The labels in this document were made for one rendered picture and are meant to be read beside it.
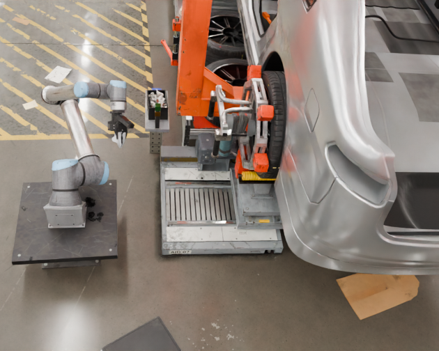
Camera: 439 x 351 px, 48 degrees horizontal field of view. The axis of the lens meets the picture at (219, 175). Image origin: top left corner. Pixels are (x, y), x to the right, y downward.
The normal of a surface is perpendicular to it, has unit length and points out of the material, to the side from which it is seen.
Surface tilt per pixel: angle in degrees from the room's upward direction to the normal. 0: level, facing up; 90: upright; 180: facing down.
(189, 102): 90
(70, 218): 90
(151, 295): 0
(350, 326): 0
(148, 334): 0
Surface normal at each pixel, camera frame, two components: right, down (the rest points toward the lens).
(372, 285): 0.13, -0.65
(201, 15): 0.09, 0.75
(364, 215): -0.29, 0.68
